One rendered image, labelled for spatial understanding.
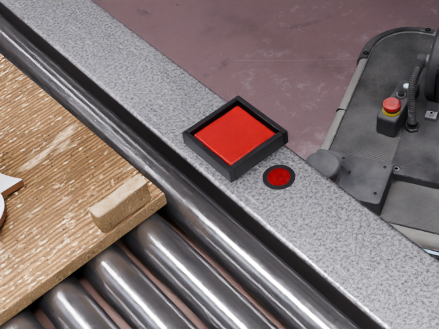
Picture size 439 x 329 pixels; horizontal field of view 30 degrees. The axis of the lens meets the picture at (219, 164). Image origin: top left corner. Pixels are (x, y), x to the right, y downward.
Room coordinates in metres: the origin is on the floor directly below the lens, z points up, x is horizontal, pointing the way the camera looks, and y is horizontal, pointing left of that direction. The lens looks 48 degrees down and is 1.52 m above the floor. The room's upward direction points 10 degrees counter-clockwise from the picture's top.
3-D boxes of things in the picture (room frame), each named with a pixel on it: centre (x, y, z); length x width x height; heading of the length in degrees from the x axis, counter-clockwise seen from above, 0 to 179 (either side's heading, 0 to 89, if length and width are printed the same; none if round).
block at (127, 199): (0.49, 0.09, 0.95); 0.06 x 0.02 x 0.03; 123
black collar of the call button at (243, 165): (0.58, -0.02, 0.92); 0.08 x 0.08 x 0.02; 32
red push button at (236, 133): (0.58, -0.02, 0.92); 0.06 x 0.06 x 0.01; 32
